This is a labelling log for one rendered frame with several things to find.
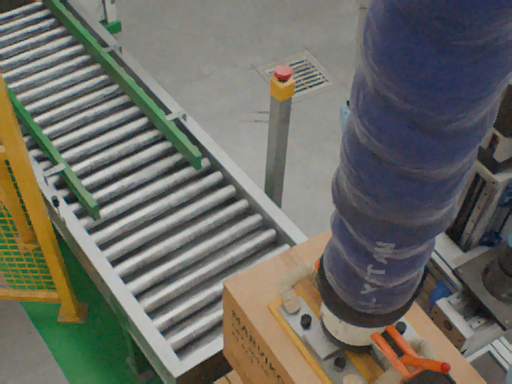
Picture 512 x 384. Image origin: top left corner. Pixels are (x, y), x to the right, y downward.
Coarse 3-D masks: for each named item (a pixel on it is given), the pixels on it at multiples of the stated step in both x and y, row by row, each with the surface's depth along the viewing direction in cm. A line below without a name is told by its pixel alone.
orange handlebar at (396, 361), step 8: (392, 328) 152; (376, 336) 150; (392, 336) 151; (400, 336) 150; (376, 344) 150; (384, 344) 149; (400, 344) 150; (384, 352) 149; (392, 352) 148; (408, 352) 148; (392, 360) 147; (400, 360) 147; (400, 368) 146
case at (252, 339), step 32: (288, 256) 180; (224, 288) 175; (256, 288) 173; (224, 320) 188; (256, 320) 167; (416, 320) 169; (224, 352) 203; (256, 352) 174; (288, 352) 162; (352, 352) 163; (448, 352) 164
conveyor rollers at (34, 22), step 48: (0, 48) 310; (48, 48) 313; (48, 96) 291; (96, 96) 294; (96, 144) 276; (144, 144) 280; (96, 192) 259; (144, 192) 260; (192, 192) 262; (96, 240) 246; (144, 240) 248; (144, 288) 236; (192, 336) 224
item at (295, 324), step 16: (272, 304) 168; (304, 304) 168; (288, 320) 165; (304, 320) 162; (288, 336) 164; (304, 352) 160; (336, 352) 160; (320, 368) 158; (336, 368) 156; (352, 368) 158
